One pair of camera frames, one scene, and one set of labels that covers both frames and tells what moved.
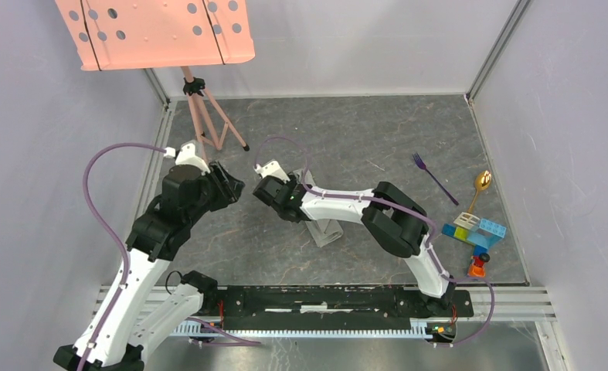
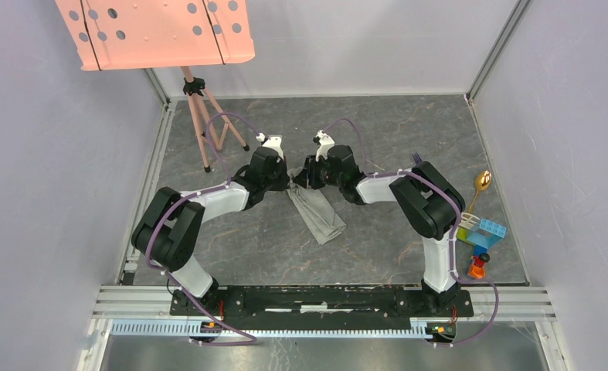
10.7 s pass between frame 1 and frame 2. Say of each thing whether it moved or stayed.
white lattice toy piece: stayed
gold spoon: stayed
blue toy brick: stayed
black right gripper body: moved
